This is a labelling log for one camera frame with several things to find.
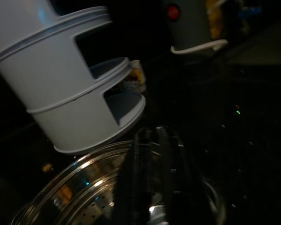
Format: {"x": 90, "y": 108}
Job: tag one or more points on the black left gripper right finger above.
{"x": 175, "y": 187}

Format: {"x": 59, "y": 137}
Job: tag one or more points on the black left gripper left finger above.
{"x": 135, "y": 187}

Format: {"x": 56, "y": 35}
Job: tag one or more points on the perforated steel pot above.
{"x": 84, "y": 187}

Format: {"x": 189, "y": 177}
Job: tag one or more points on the printed white mug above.
{"x": 135, "y": 77}

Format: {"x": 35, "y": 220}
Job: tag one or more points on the grey electric kettle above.
{"x": 189, "y": 28}

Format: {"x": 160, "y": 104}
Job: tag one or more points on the yellow bottle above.
{"x": 215, "y": 23}

